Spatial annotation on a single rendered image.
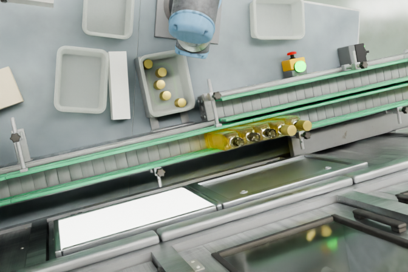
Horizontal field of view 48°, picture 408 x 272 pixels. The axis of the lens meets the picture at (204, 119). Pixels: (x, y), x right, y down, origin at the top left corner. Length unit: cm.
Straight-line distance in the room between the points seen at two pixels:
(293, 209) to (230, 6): 96
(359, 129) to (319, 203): 79
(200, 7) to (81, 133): 76
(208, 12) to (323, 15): 98
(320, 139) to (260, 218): 77
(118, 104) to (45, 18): 39
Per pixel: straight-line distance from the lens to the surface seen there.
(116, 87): 166
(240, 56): 187
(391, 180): 136
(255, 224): 116
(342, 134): 193
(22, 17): 174
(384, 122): 205
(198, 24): 115
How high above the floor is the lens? 246
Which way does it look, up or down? 71 degrees down
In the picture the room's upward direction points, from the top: 92 degrees clockwise
